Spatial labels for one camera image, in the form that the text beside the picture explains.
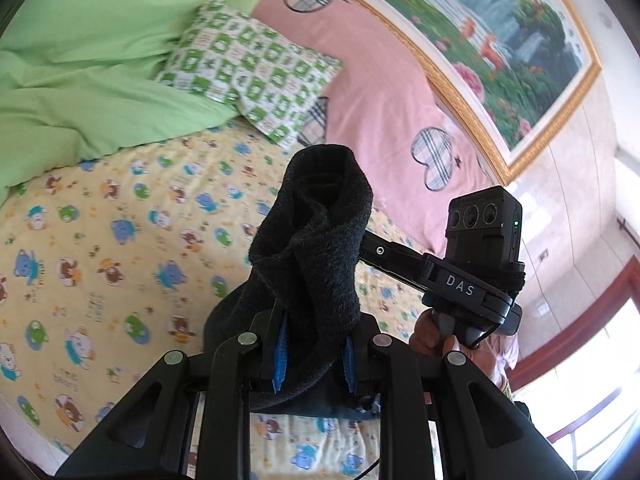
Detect gold framed landscape picture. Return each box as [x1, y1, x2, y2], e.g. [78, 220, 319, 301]
[280, 0, 603, 186]

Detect green checked pillow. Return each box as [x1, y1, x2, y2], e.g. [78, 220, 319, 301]
[155, 0, 343, 151]

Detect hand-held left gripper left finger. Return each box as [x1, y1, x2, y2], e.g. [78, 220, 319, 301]
[55, 310, 289, 480]

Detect red-brown wooden frame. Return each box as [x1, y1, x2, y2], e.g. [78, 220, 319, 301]
[510, 260, 640, 398]

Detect person's right hand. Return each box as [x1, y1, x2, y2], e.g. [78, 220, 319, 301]
[409, 307, 516, 401]

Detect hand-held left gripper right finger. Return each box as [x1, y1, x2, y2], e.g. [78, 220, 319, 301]
[344, 312, 576, 480]

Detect green blanket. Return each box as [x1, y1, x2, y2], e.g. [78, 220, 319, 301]
[0, 0, 273, 206]

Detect yellow bear print bed sheet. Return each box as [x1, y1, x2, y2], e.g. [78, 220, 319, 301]
[0, 120, 451, 480]

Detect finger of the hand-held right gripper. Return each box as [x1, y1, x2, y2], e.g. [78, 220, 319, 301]
[357, 230, 432, 287]

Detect black pants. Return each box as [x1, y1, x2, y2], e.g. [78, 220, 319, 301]
[202, 144, 381, 418]

